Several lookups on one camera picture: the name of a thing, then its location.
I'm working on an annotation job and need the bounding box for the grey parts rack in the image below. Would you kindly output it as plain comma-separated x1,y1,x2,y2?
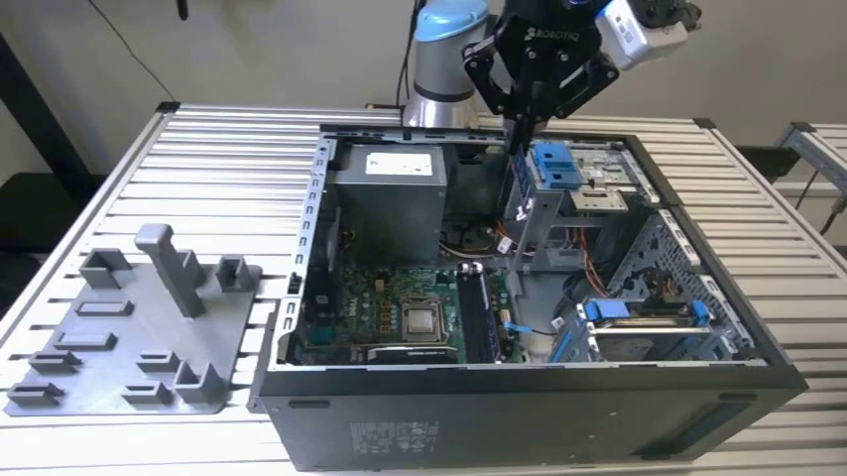
3,222,265,417

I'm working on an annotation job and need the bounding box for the black RAM slot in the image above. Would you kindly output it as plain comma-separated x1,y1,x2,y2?
459,266,482,364

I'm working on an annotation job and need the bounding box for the grey power supply unit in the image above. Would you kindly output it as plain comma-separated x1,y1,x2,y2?
326,143,453,265

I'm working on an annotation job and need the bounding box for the silver disk bay cage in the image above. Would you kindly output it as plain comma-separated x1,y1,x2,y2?
549,295,723,366

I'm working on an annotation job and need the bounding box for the blue SATA wire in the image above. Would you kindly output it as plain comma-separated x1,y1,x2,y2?
502,320,578,339

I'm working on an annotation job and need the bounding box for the green motherboard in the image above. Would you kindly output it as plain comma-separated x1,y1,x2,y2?
290,264,533,367

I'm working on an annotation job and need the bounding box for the CPU socket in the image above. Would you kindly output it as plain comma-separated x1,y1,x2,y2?
395,295,447,345

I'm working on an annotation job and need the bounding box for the black hanging cable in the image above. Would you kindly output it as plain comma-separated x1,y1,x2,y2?
395,0,426,110

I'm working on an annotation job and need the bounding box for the black graphics card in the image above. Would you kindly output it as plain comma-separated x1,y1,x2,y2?
366,344,463,367

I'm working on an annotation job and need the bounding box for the black PC case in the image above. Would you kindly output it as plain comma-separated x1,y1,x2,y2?
246,122,810,472

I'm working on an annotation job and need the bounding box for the dark round plastic mount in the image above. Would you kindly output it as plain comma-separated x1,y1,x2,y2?
461,227,497,253

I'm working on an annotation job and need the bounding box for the yellow and white wire bundle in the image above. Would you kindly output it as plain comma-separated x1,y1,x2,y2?
437,221,515,260

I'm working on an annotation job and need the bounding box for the silver drive bay cage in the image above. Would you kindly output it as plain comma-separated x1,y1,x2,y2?
501,140,658,273

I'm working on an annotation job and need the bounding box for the blue plastic drive latch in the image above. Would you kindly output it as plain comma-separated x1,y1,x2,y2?
533,142,583,192

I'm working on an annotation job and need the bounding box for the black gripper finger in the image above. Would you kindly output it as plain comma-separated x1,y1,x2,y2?
461,42,535,150
529,52,622,149

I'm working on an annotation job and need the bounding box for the hard disk in blue carrier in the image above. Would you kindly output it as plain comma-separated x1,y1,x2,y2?
582,298,714,362

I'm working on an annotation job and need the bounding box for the black box beside table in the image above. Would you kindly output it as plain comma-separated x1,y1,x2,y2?
734,146,802,184

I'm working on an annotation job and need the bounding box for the silver CPU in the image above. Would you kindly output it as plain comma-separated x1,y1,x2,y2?
405,307,442,342

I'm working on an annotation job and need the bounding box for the aluminium slat side table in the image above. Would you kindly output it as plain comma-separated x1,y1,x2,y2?
773,121,847,199

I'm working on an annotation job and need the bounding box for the orange wire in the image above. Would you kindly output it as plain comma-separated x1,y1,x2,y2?
574,225,614,298

